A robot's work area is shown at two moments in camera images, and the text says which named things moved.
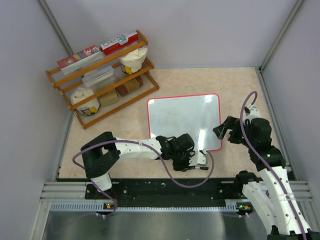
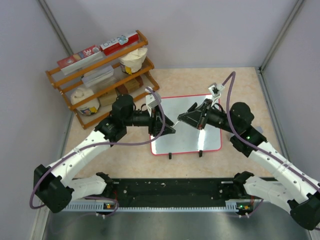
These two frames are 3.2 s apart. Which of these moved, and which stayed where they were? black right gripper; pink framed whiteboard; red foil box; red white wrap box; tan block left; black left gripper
Moved: black left gripper; black right gripper
Stayed: pink framed whiteboard; red foil box; tan block left; red white wrap box
